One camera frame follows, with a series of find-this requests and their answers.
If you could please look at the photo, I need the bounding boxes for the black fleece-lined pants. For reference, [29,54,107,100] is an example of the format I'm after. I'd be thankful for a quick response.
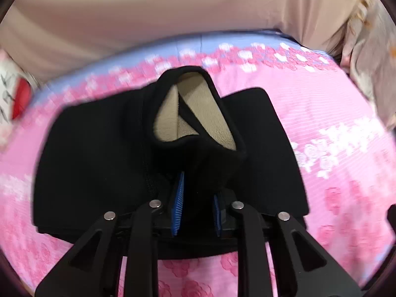
[32,66,309,259]

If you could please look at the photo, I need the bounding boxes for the pink floral bed sheet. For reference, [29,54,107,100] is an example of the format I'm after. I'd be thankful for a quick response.
[1,31,395,289]

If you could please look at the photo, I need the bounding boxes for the white cat face pillow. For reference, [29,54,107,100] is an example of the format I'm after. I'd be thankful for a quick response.
[1,49,34,150]

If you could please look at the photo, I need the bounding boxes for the grey floral blanket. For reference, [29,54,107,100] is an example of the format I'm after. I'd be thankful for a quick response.
[340,0,395,129]

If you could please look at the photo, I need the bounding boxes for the beige curtain cloth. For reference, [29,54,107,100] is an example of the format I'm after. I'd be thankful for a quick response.
[1,0,359,81]

